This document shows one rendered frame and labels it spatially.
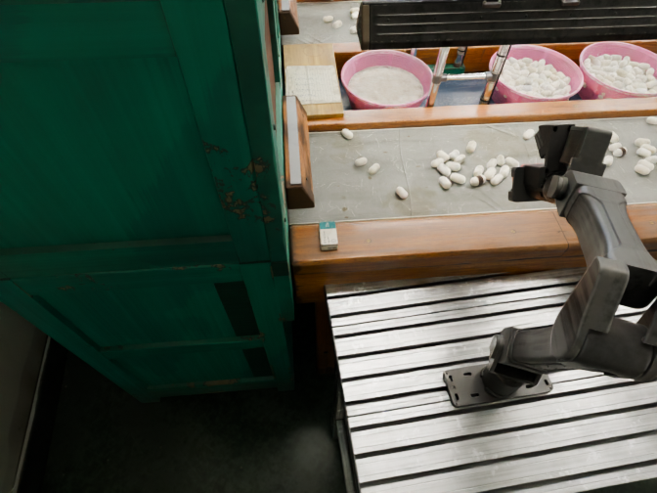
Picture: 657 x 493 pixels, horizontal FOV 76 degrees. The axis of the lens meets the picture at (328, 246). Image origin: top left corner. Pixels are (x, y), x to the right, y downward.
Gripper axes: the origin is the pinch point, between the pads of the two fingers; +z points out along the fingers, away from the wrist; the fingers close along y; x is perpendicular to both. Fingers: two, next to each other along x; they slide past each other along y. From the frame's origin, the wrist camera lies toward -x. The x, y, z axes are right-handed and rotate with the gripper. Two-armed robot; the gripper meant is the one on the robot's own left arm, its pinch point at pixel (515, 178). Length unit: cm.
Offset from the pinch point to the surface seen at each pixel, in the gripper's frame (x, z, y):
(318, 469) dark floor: 91, 25, 44
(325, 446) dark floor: 87, 29, 41
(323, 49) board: -34, 53, 35
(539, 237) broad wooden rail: 12.7, -0.9, -5.7
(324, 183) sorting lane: 1.1, 16.8, 38.6
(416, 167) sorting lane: -1.2, 19.5, 15.5
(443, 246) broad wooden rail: 13.3, -1.5, 15.3
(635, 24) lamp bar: -28.0, 0.1, -21.4
